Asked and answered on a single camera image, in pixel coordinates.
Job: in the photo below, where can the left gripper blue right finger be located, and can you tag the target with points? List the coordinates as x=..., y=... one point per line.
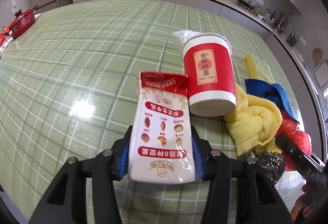
x=201, y=154

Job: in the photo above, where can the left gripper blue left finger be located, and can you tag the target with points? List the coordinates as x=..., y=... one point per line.
x=124, y=145

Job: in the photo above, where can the red plastic bag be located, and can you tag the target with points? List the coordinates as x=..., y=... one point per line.
x=291, y=130

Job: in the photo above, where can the right hand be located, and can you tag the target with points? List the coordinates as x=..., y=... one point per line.
x=298, y=208

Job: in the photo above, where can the steel wool scrubber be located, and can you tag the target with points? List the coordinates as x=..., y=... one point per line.
x=273, y=164

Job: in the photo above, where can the yellow cloth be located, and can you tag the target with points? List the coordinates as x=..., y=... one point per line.
x=253, y=124

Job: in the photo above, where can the green checkered tablecloth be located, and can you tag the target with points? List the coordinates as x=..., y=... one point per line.
x=68, y=84

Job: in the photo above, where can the blue cloth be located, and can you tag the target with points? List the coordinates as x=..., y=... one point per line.
x=273, y=92

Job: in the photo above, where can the red paper cup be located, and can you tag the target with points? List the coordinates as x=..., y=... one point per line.
x=207, y=60

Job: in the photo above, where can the yellow green sponge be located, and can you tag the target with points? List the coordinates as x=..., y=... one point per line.
x=258, y=69

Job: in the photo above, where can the round woven trivet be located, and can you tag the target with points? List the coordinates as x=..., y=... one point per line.
x=317, y=55

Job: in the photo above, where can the white crumpled tissue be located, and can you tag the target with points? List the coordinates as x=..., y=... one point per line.
x=184, y=35

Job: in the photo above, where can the black utensil holder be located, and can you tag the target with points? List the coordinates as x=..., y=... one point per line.
x=291, y=39

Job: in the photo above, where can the red pot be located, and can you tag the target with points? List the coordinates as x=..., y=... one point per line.
x=22, y=22

